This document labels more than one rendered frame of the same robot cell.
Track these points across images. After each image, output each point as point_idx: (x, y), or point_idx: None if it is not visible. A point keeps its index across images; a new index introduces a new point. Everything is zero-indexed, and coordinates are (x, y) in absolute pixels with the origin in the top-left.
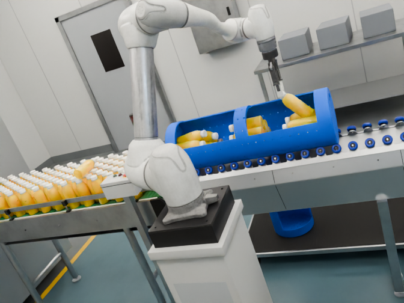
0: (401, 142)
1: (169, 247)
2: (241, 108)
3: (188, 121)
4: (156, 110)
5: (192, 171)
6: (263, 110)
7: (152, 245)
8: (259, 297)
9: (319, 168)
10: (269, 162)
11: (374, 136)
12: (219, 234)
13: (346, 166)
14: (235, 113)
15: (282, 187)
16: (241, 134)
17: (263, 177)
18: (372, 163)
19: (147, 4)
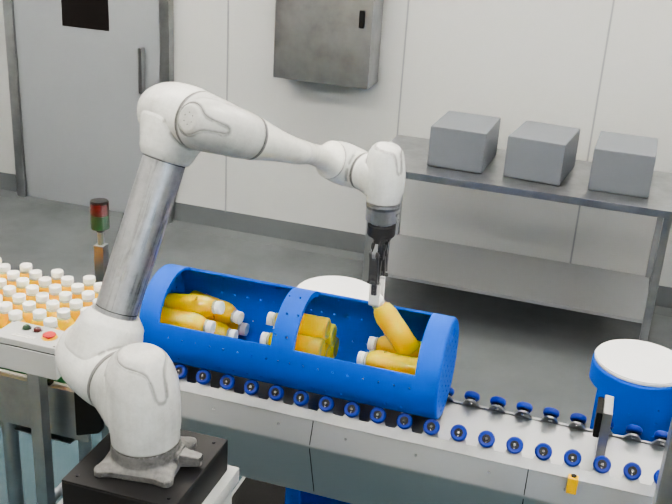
0: (533, 458)
1: None
2: (300, 294)
3: (199, 271)
4: (150, 271)
5: (174, 407)
6: (338, 305)
7: (59, 501)
8: None
9: (392, 449)
10: (313, 403)
11: (501, 426)
12: None
13: (436, 463)
14: (288, 300)
15: (319, 456)
16: (282, 343)
17: (294, 427)
18: (478, 474)
19: (203, 116)
